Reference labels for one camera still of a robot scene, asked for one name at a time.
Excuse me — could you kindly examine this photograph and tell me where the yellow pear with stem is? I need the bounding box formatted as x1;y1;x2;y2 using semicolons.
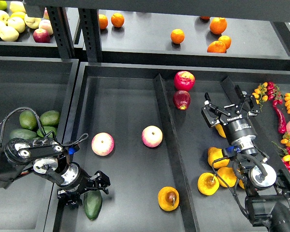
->
215;124;226;138

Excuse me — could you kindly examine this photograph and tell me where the pink apple left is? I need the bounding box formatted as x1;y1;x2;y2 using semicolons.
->
91;132;115;156

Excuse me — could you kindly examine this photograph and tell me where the red apple on shelf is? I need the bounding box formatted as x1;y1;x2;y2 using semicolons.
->
33;29;50;43

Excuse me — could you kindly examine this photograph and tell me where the yellow pear middle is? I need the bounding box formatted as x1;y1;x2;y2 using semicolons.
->
207;147;230;169

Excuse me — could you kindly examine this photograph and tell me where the yellow pear brown base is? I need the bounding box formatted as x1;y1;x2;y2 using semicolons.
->
158;186;179;212

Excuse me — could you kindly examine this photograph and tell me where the black shelf upright left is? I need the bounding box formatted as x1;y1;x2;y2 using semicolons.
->
46;6;75;59

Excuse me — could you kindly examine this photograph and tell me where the yellow pear right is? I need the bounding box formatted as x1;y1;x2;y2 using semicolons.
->
238;179;245;189

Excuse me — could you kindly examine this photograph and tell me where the orange on shelf left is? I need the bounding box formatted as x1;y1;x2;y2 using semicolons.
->
99;14;108;30

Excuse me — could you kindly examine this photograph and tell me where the bright red apple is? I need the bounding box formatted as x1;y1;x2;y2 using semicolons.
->
174;71;195;91

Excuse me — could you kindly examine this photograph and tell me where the front orange on shelf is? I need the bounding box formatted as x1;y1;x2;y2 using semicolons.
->
207;41;227;53

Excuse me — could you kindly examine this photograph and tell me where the dark avocado left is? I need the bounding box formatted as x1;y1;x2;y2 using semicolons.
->
9;128;37;140

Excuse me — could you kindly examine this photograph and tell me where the pink apple right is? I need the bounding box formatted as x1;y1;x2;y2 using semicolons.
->
142;126;163;148

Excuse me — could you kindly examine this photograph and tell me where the orange cherry tomato bunch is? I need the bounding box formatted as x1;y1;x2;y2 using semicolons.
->
252;82;268;110

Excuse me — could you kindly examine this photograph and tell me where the red cherry tomato bunch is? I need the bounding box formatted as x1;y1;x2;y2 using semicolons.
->
266;82;283;106

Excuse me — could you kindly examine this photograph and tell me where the black shelf upright right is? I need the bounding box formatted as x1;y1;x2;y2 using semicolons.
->
78;8;103;63

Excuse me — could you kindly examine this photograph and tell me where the dark green avocado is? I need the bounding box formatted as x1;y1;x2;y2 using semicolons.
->
84;190;102;220

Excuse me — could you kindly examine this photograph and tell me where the yellow pear lower left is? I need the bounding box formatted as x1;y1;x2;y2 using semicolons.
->
197;173;220;196

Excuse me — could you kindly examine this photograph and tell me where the pale yellow apple front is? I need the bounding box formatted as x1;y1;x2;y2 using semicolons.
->
0;26;19;42

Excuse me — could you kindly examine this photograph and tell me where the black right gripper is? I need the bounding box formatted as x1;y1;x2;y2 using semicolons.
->
201;85;261;145

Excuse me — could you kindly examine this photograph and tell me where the red chili pepper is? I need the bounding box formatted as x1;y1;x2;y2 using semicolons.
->
273;106;287;134

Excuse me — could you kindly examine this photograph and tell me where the dark red apple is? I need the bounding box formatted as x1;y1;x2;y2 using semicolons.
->
173;90;191;110

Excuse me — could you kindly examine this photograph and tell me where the black centre tray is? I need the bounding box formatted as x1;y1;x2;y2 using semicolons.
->
53;62;290;232

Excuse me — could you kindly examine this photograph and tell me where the orange on shelf centre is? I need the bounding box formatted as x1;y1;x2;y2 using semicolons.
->
170;29;185;44

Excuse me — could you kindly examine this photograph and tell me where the green avocado top left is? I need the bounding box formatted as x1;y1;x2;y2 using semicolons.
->
19;110;38;131

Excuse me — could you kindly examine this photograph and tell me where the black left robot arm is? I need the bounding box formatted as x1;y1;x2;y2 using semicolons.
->
0;107;111;205

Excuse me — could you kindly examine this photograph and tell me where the pink apple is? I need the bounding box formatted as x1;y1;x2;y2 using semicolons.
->
91;132;115;156
142;126;163;148

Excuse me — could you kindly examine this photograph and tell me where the pink peach on shelf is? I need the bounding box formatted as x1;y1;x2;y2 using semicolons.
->
39;19;53;36

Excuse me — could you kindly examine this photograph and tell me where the black left tray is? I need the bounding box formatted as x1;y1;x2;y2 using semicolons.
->
0;57;78;232

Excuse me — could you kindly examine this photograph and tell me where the black tray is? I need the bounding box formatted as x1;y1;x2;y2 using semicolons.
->
0;57;78;232
53;62;290;232

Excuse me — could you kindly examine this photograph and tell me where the small orange on shelf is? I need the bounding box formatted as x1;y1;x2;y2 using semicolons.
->
218;35;232;50

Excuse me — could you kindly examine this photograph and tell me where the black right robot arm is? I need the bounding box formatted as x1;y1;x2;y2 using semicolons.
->
201;86;290;232

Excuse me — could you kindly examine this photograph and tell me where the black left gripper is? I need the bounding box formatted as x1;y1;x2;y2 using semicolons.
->
57;162;111;205

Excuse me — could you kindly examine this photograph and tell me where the yellow pear centre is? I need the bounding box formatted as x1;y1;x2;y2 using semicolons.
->
217;167;237;188

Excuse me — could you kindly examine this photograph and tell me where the large orange on shelf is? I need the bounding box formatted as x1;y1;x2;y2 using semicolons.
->
210;17;228;35

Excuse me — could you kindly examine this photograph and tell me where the black shelf upright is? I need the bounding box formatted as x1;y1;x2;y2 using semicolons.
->
46;6;75;59
78;8;103;63

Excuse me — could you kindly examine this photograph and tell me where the green avocado top right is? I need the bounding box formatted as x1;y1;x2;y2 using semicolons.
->
40;110;60;127

